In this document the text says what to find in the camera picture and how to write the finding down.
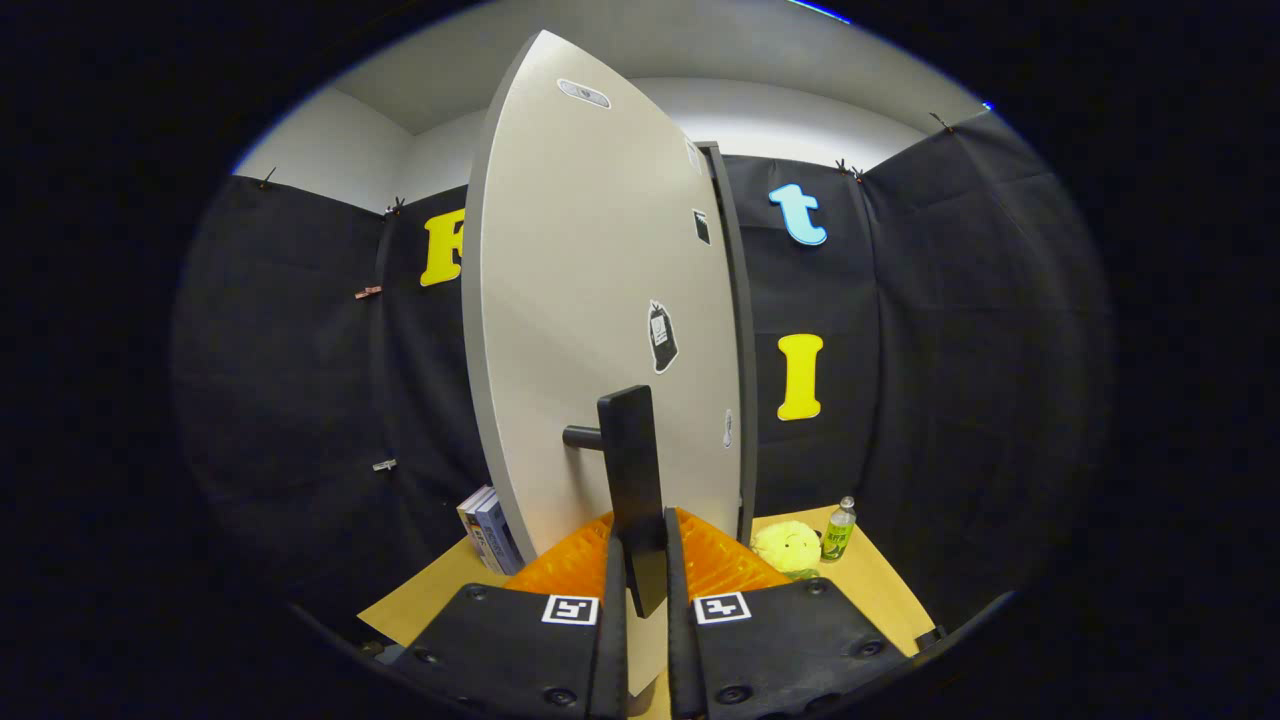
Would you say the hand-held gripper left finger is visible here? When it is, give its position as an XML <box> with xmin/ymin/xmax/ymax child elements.
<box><xmin>385</xmin><ymin>508</ymin><xmax>629</xmax><ymax>720</ymax></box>

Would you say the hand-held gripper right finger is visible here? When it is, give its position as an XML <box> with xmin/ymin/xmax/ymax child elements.
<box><xmin>662</xmin><ymin>505</ymin><xmax>906</xmax><ymax>720</ymax></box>

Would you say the black door handle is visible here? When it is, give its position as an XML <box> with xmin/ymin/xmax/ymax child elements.
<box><xmin>562</xmin><ymin>385</ymin><xmax>669</xmax><ymax>619</ymax></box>

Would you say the yellow plush toy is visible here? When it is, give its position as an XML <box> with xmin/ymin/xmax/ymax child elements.
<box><xmin>750</xmin><ymin>520</ymin><xmax>823</xmax><ymax>581</ymax></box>

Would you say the blue paperback book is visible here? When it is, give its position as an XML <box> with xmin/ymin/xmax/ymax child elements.
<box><xmin>472</xmin><ymin>490</ymin><xmax>526</xmax><ymax>576</ymax></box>

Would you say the white paperback book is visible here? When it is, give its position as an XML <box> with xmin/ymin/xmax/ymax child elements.
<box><xmin>457</xmin><ymin>485</ymin><xmax>496</xmax><ymax>571</ymax></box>

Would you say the green plastic bottle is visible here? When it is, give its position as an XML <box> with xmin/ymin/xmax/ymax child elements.
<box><xmin>820</xmin><ymin>496</ymin><xmax>858</xmax><ymax>563</ymax></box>

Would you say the black backdrop cloth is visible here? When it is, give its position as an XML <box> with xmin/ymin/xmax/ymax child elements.
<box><xmin>172</xmin><ymin>110</ymin><xmax>1116</xmax><ymax>651</ymax></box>

